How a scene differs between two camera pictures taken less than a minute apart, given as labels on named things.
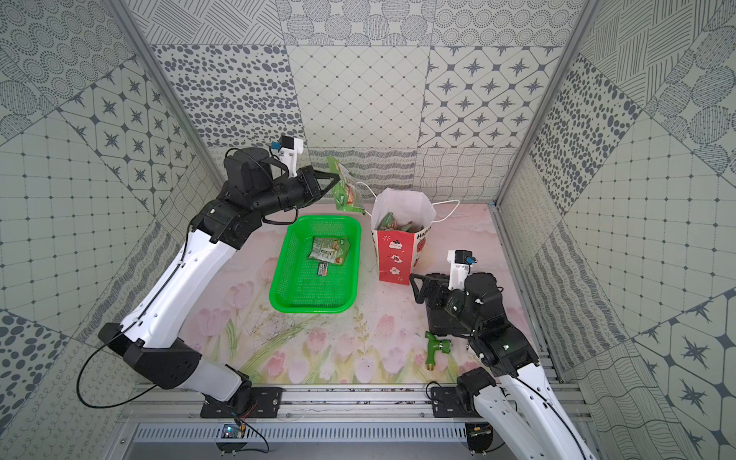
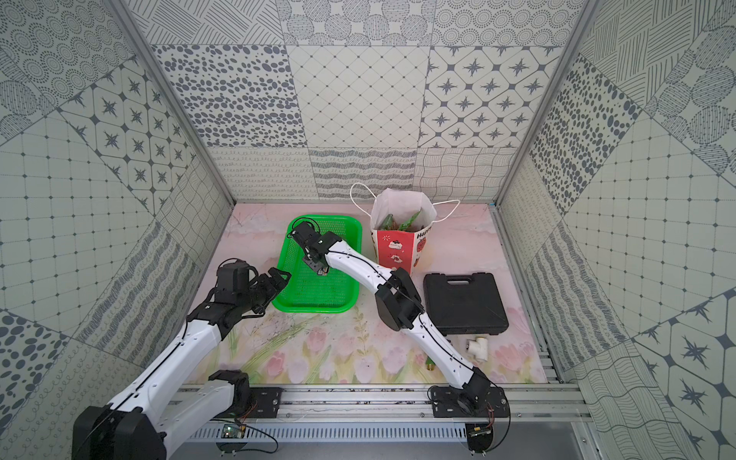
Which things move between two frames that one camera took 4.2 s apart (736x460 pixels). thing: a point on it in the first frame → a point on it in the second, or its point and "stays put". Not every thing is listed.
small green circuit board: [230, 431] stays put
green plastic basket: [294, 284] stays put
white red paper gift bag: [399, 250] stays put
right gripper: [440, 286] → [313, 266]
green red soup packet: [389, 222] stays put
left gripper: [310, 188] → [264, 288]
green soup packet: [347, 194] → [407, 225]
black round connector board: [479, 436] stays put
